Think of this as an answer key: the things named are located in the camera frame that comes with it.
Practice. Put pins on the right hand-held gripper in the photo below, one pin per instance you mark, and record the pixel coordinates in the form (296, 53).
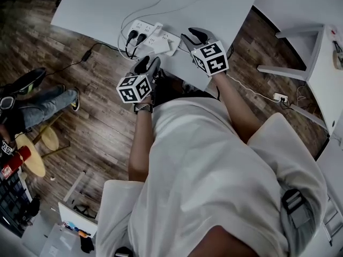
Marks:
(211, 57)

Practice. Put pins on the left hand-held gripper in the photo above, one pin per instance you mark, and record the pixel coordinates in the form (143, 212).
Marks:
(134, 88)

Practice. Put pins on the large white charger adapter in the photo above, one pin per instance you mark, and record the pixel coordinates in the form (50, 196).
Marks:
(167, 48)

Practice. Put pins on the white power strip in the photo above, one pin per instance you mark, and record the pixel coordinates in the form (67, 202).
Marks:
(148, 28)

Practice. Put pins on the person's right forearm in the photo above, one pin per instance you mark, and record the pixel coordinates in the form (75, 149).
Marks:
(235, 111)

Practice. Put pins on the person's left forearm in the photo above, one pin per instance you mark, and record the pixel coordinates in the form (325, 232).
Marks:
(140, 143)

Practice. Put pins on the person's black trousers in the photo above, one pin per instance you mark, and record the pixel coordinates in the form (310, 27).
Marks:
(171, 90)

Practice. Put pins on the small white charger adapter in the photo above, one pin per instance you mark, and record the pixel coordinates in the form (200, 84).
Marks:
(158, 29)

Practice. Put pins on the beaded wristband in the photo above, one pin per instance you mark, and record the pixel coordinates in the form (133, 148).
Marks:
(143, 108)

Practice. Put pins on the small white floor socket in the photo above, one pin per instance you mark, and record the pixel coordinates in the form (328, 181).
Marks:
(280, 96)

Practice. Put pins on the small round wooden stool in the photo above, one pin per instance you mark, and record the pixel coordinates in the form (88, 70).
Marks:
(51, 138)

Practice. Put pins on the person's white shirt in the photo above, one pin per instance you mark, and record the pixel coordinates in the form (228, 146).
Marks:
(214, 170)

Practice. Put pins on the white metal bar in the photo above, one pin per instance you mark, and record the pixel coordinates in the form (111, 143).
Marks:
(75, 185)

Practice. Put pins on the white side table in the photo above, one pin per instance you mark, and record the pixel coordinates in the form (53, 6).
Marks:
(327, 90)

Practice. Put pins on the large round wooden stool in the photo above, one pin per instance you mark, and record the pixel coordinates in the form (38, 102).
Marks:
(34, 159)

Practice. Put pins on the red cylinder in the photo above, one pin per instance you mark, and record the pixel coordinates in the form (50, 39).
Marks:
(18, 157)

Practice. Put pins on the dark storage rack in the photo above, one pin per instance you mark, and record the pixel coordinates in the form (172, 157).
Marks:
(13, 194)

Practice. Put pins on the black pouch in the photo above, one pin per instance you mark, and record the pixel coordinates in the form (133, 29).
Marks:
(87, 243)

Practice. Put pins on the cluttered white table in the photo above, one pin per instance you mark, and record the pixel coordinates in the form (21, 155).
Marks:
(53, 240)

